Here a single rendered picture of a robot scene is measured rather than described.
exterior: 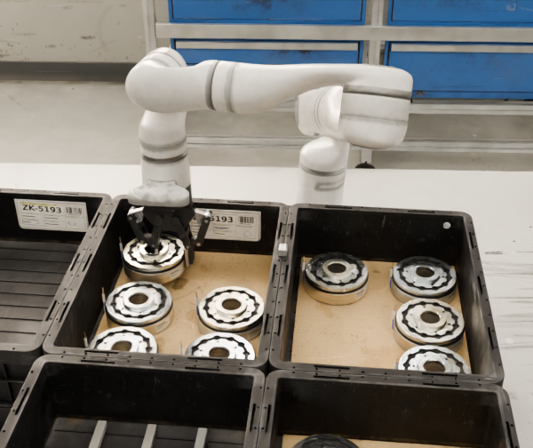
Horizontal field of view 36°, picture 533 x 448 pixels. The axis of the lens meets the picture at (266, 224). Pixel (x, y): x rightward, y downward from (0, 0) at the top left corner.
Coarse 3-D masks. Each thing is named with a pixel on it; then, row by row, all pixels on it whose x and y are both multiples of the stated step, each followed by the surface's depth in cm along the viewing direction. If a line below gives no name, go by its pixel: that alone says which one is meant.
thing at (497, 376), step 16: (304, 208) 136; (320, 208) 136; (336, 208) 136; (352, 208) 136; (368, 208) 136; (384, 208) 136; (400, 208) 136; (288, 224) 132; (464, 224) 132; (288, 240) 128; (288, 256) 125; (480, 256) 125; (288, 272) 121; (480, 272) 121; (288, 288) 118; (480, 288) 120; (480, 304) 115; (272, 336) 109; (496, 336) 109; (272, 352) 107; (496, 352) 107; (272, 368) 105; (288, 368) 104; (304, 368) 104; (320, 368) 104; (336, 368) 105; (352, 368) 104; (368, 368) 104; (384, 368) 104; (496, 368) 104; (496, 384) 102
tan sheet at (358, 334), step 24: (384, 264) 140; (384, 288) 134; (456, 288) 134; (312, 312) 129; (336, 312) 129; (360, 312) 129; (384, 312) 129; (312, 336) 124; (336, 336) 124; (360, 336) 124; (384, 336) 124; (312, 360) 120; (336, 360) 120; (360, 360) 120; (384, 360) 120
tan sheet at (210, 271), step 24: (192, 264) 140; (216, 264) 140; (240, 264) 140; (264, 264) 140; (168, 288) 134; (192, 288) 134; (216, 288) 134; (264, 288) 134; (192, 312) 129; (96, 336) 124; (168, 336) 124; (192, 336) 124
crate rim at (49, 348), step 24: (96, 240) 128; (72, 288) 118; (264, 312) 114; (48, 336) 109; (264, 336) 109; (144, 360) 106; (168, 360) 106; (192, 360) 106; (216, 360) 106; (240, 360) 106; (264, 360) 106
